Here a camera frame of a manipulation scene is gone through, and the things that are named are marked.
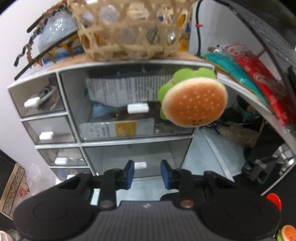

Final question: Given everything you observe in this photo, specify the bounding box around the clear large bottom drawer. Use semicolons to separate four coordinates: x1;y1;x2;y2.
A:
85;138;192;178

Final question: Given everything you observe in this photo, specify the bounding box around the burger plush toy keychain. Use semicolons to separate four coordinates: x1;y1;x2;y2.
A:
158;67;228;128

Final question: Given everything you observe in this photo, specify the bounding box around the white grey drawer organizer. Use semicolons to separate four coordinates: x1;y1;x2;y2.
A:
8;59;213;180

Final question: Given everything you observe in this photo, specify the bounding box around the crumpled clear plastic bag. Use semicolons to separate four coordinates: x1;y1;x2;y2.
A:
26;164;57;196

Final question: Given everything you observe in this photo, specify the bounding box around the patterned paper card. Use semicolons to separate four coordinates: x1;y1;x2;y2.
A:
1;163;30;220

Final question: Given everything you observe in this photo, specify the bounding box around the teal snack packet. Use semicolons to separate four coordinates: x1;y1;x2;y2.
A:
203;52;269;105

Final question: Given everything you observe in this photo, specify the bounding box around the red snack packet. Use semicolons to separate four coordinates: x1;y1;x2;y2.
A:
224;43;295;126

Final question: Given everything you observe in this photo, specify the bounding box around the woven bamboo basket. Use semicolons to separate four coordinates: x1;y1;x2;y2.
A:
67;1;194;61

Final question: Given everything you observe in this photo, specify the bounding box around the black hair clip bundle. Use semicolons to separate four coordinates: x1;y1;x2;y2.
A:
14;1;84;80

